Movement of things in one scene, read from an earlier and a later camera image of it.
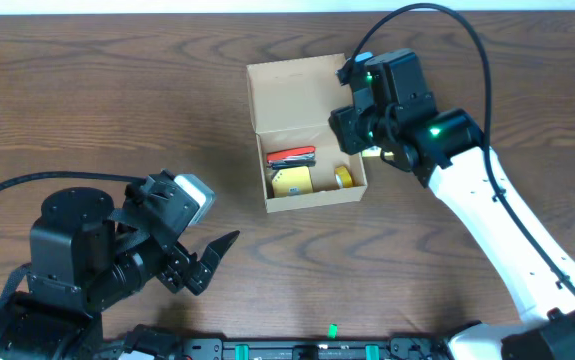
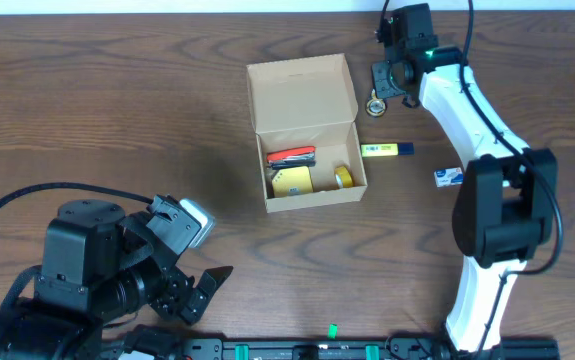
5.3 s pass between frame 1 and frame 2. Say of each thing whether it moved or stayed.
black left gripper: moved
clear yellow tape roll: stayed
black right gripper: moved
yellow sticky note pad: stayed
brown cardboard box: stayed
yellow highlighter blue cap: stayed
